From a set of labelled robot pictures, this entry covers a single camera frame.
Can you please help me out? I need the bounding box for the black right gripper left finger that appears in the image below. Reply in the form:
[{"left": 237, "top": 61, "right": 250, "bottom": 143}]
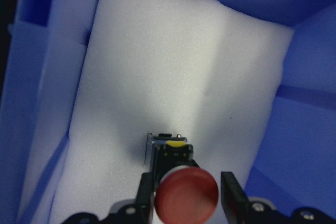
[{"left": 135, "top": 172, "right": 154, "bottom": 223}]

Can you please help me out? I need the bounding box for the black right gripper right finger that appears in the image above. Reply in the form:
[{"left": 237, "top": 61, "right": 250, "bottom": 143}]
[{"left": 220, "top": 172, "right": 248, "bottom": 224}]

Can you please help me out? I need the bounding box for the red mushroom push button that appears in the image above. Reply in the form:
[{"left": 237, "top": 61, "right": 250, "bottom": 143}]
[{"left": 144, "top": 133, "right": 219, "bottom": 223}]

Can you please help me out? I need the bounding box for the white foam pad right bin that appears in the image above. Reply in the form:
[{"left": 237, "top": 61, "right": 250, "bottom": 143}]
[{"left": 49, "top": 0, "right": 294, "bottom": 223}]

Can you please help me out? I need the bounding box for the blue right plastic bin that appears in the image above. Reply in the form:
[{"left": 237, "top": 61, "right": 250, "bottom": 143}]
[{"left": 1, "top": 0, "right": 335, "bottom": 223}]

